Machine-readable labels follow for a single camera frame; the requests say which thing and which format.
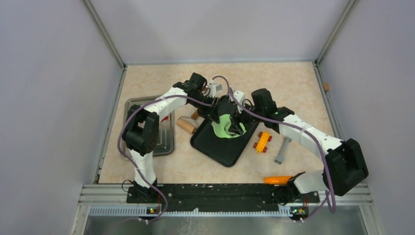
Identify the small wooden cork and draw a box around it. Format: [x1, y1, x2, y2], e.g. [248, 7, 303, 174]
[322, 82, 329, 92]

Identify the yellow toy brick car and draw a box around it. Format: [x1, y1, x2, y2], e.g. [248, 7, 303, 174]
[253, 131, 273, 153]

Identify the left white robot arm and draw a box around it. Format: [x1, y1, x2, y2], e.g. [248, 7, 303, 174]
[118, 73, 222, 202]

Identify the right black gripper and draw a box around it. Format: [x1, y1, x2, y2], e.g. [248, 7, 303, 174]
[230, 98, 265, 135]

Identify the orange handled tool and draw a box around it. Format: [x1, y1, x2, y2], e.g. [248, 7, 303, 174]
[263, 176, 292, 186]

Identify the grey plastic bolt toy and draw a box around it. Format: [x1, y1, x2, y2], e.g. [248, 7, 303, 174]
[274, 137, 292, 165]

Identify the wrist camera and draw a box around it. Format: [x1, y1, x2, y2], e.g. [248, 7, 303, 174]
[233, 91, 246, 105]
[207, 82, 223, 97]

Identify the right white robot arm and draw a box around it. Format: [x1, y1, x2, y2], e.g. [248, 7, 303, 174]
[229, 88, 369, 202]

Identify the black baking tray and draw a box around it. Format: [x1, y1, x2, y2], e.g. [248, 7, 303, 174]
[190, 118, 258, 167]

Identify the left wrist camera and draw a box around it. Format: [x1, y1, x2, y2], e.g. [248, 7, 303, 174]
[207, 82, 223, 97]

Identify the green dough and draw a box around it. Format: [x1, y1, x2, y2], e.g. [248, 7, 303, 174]
[211, 114, 241, 139]

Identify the wooden dough roller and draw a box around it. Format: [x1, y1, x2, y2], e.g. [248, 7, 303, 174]
[176, 110, 199, 135]

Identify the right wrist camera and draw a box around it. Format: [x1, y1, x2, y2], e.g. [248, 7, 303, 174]
[233, 91, 246, 105]

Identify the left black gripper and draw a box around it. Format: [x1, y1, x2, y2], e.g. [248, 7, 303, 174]
[188, 94, 219, 123]

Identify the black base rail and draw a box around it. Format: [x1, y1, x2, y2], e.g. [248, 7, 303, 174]
[126, 184, 320, 212]

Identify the purple cable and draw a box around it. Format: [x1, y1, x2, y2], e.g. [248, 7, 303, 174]
[116, 75, 231, 224]
[227, 87, 337, 223]

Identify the silver metal tray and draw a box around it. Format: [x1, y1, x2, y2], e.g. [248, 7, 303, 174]
[123, 95, 175, 157]

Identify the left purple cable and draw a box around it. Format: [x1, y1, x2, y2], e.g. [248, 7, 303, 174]
[116, 75, 231, 224]

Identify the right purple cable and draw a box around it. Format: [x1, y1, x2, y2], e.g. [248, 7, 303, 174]
[227, 87, 337, 223]

